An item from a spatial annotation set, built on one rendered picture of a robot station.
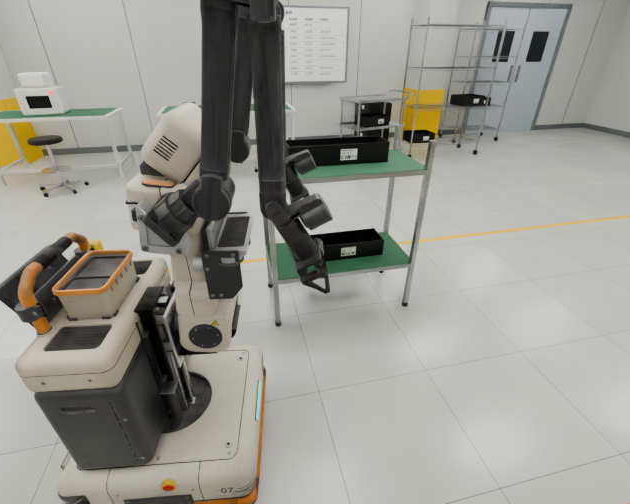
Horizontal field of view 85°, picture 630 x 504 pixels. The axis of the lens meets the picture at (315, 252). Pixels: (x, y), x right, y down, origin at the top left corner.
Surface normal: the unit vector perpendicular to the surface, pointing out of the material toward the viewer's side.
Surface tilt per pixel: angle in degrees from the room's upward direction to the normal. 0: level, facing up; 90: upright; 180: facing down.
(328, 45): 90
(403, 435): 0
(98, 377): 90
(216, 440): 0
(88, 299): 92
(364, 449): 0
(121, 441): 90
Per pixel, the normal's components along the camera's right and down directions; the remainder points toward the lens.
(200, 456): 0.00, -0.86
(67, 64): 0.22, 0.50
